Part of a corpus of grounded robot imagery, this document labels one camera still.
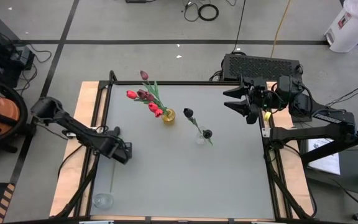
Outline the yellow hanging cord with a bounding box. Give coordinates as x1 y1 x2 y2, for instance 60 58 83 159
270 0 293 59

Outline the maroon artificial tulip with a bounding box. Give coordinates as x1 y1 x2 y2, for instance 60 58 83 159
136 89 167 114

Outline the black hanging cable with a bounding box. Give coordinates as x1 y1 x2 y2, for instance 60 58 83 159
231 0 247 54

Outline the clear glass vase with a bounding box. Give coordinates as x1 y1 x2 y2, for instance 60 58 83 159
196 126 207 146
92 192 114 210

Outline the white plastic container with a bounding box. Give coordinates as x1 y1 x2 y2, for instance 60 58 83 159
324 0 358 54

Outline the white paper sheet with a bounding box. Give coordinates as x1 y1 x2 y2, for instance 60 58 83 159
308 138 341 175

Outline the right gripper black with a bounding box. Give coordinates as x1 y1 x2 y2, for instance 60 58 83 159
223 73 280 126

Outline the black computer case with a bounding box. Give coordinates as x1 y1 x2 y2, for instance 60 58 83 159
221 53 304 85

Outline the black aluminium table frame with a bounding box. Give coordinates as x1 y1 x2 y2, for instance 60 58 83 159
54 70 318 224

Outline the black metal beam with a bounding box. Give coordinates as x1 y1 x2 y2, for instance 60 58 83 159
301 123 358 164

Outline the grey side table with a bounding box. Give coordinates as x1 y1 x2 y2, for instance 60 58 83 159
300 136 358 195

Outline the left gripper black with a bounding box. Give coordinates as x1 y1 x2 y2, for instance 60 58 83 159
103 126 133 165

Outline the coiled black floor cable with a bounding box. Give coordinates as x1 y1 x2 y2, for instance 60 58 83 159
197 3 220 22

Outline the yellow textured glass vase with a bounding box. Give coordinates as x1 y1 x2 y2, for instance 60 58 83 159
162 108 177 126

